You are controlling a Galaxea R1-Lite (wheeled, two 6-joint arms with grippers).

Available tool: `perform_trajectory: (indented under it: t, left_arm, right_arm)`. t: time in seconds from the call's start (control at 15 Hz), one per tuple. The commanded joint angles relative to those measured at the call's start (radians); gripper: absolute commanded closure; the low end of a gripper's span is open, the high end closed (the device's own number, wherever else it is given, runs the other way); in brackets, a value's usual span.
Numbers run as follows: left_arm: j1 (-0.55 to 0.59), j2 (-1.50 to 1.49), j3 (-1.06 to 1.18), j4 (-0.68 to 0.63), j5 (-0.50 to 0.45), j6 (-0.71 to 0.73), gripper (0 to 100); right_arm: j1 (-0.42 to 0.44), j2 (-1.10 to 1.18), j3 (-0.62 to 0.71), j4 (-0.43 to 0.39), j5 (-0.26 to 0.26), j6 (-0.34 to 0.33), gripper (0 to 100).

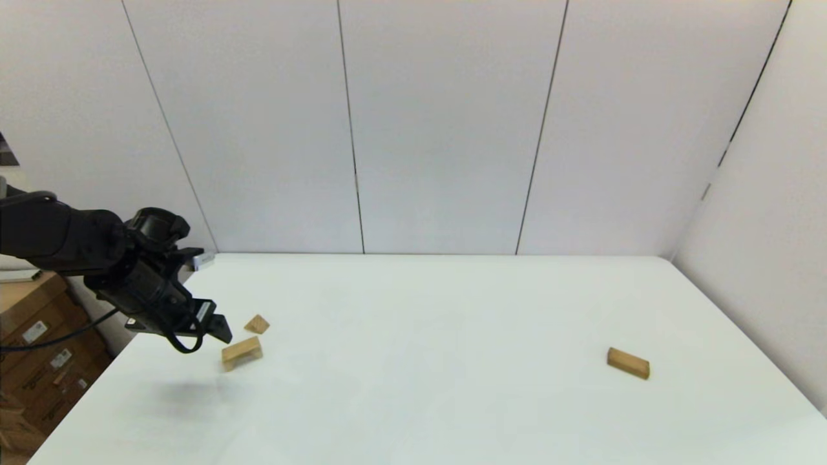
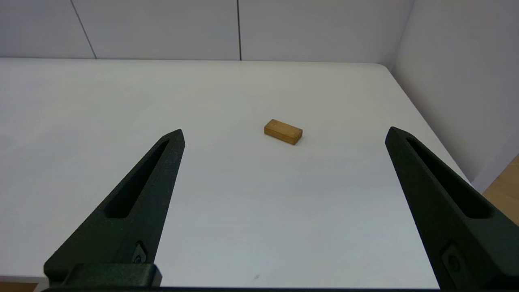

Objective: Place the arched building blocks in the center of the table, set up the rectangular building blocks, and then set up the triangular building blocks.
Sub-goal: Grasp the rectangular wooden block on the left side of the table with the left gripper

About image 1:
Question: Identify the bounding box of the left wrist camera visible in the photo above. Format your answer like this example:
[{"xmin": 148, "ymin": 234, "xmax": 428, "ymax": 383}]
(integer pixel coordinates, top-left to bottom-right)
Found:
[{"xmin": 171, "ymin": 247, "xmax": 216, "ymax": 272}]

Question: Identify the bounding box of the arched wooden building block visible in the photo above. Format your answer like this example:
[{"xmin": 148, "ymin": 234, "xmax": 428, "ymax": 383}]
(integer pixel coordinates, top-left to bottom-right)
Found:
[{"xmin": 222, "ymin": 336, "xmax": 264, "ymax": 372}]

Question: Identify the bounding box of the brown labelled cardboard box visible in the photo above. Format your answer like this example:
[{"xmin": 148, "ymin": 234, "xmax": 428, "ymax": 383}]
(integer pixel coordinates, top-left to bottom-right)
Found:
[
  {"xmin": 0, "ymin": 304, "xmax": 91, "ymax": 375},
  {"xmin": 13, "ymin": 365, "xmax": 116, "ymax": 440},
  {"xmin": 0, "ymin": 336, "xmax": 109, "ymax": 404}
]

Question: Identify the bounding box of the rectangular wooden building block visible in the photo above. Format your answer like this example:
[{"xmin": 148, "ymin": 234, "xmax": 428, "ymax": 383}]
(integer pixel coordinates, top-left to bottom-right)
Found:
[{"xmin": 607, "ymin": 347, "xmax": 650, "ymax": 380}]

